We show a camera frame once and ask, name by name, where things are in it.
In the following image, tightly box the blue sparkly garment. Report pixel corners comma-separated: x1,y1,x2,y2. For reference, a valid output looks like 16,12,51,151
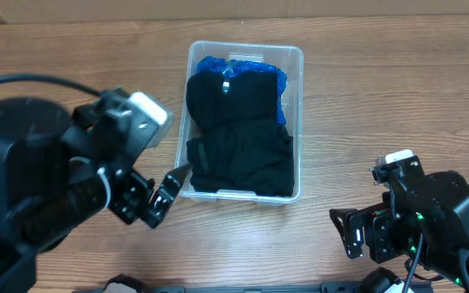
196,55,287,125

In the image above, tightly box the black sock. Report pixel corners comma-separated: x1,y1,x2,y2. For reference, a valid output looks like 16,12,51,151
186,119,295,181
186,71,278,131

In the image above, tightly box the black cloth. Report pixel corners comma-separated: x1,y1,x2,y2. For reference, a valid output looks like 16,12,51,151
190,173,295,197

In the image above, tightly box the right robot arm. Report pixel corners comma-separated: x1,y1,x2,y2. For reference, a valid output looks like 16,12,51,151
329,154,469,292

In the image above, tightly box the clear plastic storage bin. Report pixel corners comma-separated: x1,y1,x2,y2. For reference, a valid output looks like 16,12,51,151
178,40,304,206

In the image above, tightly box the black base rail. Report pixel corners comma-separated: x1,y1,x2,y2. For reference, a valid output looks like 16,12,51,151
77,268,433,293

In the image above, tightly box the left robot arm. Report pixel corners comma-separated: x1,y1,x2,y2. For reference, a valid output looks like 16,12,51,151
0,73,190,292

